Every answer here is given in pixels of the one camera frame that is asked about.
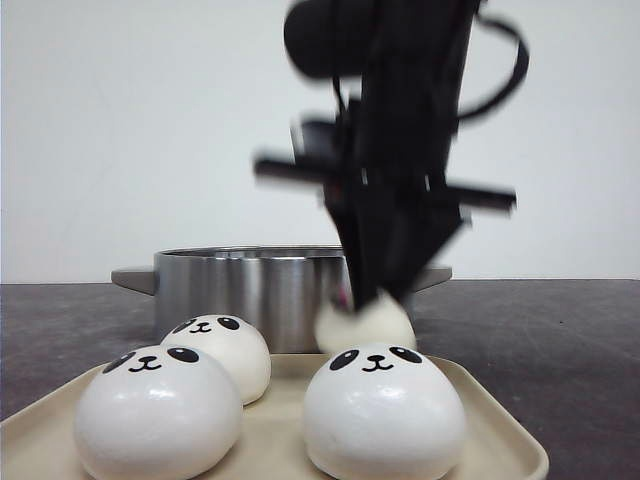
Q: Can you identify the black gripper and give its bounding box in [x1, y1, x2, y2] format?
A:
[254, 98, 516, 311]

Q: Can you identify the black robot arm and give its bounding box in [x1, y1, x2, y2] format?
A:
[254, 1, 530, 309]

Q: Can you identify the stainless steel steamer pot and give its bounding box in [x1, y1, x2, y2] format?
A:
[111, 245, 452, 353]

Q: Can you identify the panda bun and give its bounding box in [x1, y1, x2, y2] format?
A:
[302, 343, 467, 479]
[161, 314, 271, 405]
[314, 291, 417, 354]
[74, 345, 243, 479]

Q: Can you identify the black cable loop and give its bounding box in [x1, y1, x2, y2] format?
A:
[457, 12, 531, 121]

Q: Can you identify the beige plastic tray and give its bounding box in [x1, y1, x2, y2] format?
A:
[1, 354, 549, 479]

